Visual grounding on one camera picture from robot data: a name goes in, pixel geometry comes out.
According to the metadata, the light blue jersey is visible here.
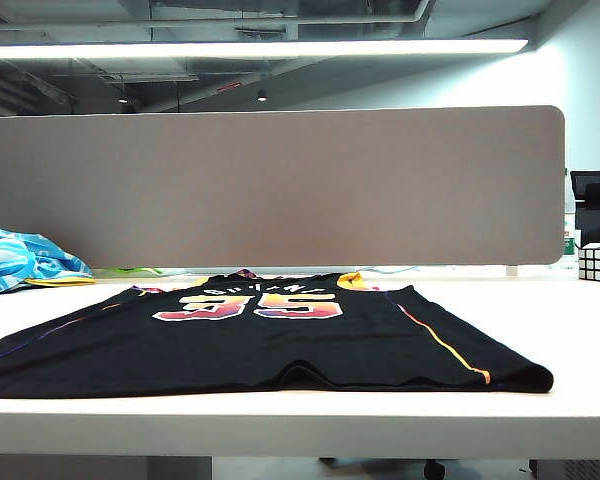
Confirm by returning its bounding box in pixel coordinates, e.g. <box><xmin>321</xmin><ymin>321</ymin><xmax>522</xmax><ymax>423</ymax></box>
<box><xmin>0</xmin><ymin>227</ymin><xmax>95</xmax><ymax>295</ymax></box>

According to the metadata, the grey under-desk cabinet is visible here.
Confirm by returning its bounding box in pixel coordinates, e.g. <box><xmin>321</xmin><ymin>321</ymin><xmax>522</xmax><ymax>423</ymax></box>
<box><xmin>529</xmin><ymin>458</ymin><xmax>600</xmax><ymax>480</ymax></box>

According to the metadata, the green and white box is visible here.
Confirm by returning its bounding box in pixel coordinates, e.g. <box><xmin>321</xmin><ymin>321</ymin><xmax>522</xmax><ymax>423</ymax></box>
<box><xmin>562</xmin><ymin>212</ymin><xmax>581</xmax><ymax>259</ymax></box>

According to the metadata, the yellow cloth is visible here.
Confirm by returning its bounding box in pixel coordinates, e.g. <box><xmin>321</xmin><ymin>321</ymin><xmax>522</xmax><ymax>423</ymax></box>
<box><xmin>24</xmin><ymin>275</ymin><xmax>97</xmax><ymax>288</ymax></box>

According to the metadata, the black basketball jersey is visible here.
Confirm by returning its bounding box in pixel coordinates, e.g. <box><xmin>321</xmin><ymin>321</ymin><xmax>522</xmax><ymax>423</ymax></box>
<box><xmin>0</xmin><ymin>268</ymin><xmax>554</xmax><ymax>400</ymax></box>

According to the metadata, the grey-brown desk divider panel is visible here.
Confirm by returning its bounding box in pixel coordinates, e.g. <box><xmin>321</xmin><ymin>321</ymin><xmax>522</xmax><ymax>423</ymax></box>
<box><xmin>0</xmin><ymin>104</ymin><xmax>567</xmax><ymax>271</ymax></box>

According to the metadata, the long ceiling light strip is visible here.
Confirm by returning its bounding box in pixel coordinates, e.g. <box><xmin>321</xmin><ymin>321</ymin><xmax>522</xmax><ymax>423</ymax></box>
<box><xmin>0</xmin><ymin>38</ymin><xmax>530</xmax><ymax>60</ymax></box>

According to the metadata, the green flat item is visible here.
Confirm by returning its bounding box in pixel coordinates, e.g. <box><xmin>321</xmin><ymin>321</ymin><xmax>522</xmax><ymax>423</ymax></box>
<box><xmin>92</xmin><ymin>266</ymin><xmax>164</xmax><ymax>276</ymax></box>

